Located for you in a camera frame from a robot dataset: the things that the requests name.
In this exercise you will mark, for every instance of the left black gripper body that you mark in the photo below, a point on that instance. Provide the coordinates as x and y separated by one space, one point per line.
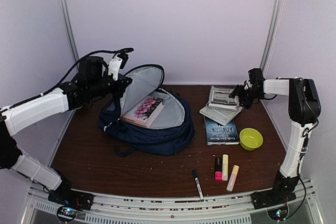
117 91

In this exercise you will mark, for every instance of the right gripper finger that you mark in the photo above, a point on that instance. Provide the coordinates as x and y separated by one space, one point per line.
245 103
238 91

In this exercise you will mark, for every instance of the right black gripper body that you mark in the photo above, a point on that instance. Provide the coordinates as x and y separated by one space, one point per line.
250 94

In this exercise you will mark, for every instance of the white grey booklet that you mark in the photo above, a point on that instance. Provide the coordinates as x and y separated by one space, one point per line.
219 98

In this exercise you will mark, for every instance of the pale green notebook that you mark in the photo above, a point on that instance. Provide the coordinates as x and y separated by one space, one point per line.
219 115

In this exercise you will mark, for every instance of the pink flower cover book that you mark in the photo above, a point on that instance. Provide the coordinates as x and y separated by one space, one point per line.
145 112

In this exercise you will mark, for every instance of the dark blue paperback book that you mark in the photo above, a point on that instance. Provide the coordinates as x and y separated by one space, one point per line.
217 134

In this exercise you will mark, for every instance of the navy blue student backpack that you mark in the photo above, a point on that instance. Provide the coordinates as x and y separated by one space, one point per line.
170 131

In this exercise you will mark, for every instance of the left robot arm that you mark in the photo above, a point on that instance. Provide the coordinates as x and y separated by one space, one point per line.
94 80

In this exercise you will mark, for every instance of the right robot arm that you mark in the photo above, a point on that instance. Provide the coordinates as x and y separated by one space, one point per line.
303 108

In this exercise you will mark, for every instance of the lime green plastic bowl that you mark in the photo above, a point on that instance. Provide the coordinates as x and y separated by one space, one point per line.
250 139

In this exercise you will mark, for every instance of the yellow highlighter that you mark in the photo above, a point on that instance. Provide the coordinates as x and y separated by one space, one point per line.
224 167

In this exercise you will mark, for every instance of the pink black highlighter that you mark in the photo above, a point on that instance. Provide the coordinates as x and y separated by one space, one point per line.
218 168

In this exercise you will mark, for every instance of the pale orange highlighter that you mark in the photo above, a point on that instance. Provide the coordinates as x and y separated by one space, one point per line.
232 179

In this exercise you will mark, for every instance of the blue capped whiteboard marker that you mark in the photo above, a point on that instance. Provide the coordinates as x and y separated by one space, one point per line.
198 186

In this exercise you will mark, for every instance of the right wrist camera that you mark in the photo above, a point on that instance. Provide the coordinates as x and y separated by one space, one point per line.
254 77

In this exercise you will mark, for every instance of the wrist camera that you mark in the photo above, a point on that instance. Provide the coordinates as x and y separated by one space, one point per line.
254 77
117 62

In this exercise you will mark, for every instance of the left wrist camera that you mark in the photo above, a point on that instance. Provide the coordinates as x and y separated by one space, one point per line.
117 62

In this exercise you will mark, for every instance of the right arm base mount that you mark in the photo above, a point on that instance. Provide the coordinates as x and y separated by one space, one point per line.
277 207

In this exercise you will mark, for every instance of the right aluminium frame post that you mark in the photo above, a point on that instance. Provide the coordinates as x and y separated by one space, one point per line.
270 39

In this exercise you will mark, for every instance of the aluminium frame post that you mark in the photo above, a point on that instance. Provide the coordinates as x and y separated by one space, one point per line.
69 30
270 39

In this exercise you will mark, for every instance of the left aluminium frame post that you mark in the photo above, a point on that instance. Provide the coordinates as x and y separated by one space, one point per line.
69 30

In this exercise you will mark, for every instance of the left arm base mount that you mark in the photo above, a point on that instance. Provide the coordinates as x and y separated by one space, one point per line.
71 206

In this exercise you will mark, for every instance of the front aluminium rail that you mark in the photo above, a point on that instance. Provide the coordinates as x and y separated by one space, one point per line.
228 208

